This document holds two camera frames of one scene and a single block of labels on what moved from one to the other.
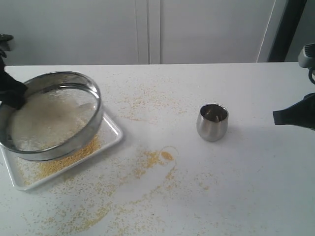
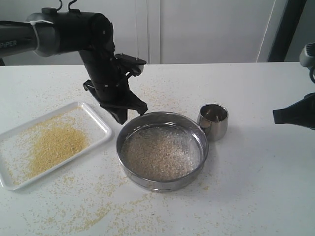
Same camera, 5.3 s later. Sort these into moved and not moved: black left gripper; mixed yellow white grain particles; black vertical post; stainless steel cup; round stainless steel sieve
Moved: round stainless steel sieve; black left gripper; mixed yellow white grain particles
Not moved: stainless steel cup; black vertical post
